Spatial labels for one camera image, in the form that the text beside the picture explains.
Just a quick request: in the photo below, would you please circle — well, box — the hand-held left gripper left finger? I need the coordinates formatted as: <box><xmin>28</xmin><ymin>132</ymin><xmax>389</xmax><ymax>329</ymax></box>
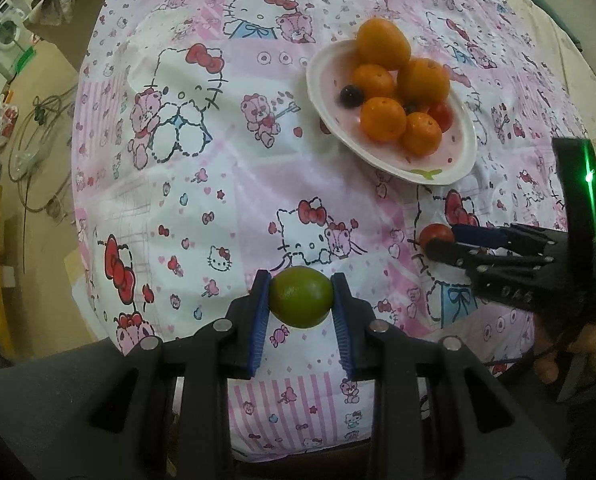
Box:
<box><xmin>78</xmin><ymin>270</ymin><xmax>271</xmax><ymax>480</ymax></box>

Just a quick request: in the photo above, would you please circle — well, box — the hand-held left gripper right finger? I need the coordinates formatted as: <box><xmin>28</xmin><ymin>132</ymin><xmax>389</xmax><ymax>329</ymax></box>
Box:
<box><xmin>330</xmin><ymin>272</ymin><xmax>524</xmax><ymax>480</ymax></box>

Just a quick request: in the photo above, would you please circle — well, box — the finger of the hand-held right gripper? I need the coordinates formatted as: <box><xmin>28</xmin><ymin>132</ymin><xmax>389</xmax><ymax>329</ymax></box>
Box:
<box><xmin>424</xmin><ymin>238</ymin><xmax>555</xmax><ymax>274</ymax></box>
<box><xmin>450</xmin><ymin>223</ymin><xmax>559</xmax><ymax>252</ymax></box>

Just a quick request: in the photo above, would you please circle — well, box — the green lime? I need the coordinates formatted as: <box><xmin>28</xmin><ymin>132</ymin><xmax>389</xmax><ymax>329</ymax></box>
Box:
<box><xmin>269</xmin><ymin>266</ymin><xmax>335</xmax><ymax>330</ymax></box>

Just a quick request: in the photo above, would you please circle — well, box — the white oval plate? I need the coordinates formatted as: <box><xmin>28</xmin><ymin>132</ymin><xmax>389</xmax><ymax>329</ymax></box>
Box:
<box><xmin>305</xmin><ymin>39</ymin><xmax>477</xmax><ymax>186</ymax></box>

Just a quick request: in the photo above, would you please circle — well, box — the small orange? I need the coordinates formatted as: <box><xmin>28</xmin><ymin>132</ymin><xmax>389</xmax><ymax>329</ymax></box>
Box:
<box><xmin>360</xmin><ymin>96</ymin><xmax>408</xmax><ymax>142</ymax></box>
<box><xmin>352</xmin><ymin>63</ymin><xmax>396</xmax><ymax>101</ymax></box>
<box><xmin>400</xmin><ymin>111</ymin><xmax>443</xmax><ymax>157</ymax></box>

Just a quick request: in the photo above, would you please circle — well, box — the small red tomato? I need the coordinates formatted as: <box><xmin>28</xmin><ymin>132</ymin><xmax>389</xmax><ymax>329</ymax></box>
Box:
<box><xmin>428</xmin><ymin>101</ymin><xmax>455</xmax><ymax>133</ymax></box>

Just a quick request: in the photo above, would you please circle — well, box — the large orange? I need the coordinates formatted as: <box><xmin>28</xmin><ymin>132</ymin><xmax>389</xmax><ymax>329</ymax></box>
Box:
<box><xmin>397</xmin><ymin>58</ymin><xmax>451</xmax><ymax>106</ymax></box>
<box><xmin>355</xmin><ymin>17</ymin><xmax>412</xmax><ymax>71</ymax></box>

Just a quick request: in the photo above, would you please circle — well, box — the pink cartoon printed blanket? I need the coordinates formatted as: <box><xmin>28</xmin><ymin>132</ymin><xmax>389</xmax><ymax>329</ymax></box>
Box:
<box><xmin>70</xmin><ymin>0</ymin><xmax>596</xmax><ymax>466</ymax></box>

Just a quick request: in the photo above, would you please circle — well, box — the white washing machine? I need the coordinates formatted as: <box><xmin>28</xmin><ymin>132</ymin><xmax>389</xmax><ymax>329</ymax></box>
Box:
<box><xmin>0</xmin><ymin>0</ymin><xmax>39</xmax><ymax>81</ymax></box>

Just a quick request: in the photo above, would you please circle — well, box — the grey cable coil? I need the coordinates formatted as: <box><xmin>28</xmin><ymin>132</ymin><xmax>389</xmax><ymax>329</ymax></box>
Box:
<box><xmin>8</xmin><ymin>85</ymin><xmax>79</xmax><ymax>216</ymax></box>

